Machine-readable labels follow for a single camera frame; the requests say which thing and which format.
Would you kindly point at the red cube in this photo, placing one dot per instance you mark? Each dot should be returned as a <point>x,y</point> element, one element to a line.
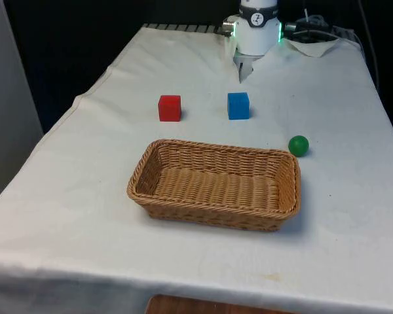
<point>169,109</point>

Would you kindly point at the wicker basket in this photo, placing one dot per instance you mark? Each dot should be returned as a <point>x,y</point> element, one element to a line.
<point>216,186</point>

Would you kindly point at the green ball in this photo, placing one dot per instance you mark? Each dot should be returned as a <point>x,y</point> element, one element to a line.
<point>298,146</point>

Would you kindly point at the blue cube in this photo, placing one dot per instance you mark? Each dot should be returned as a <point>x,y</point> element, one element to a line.
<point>238,106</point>

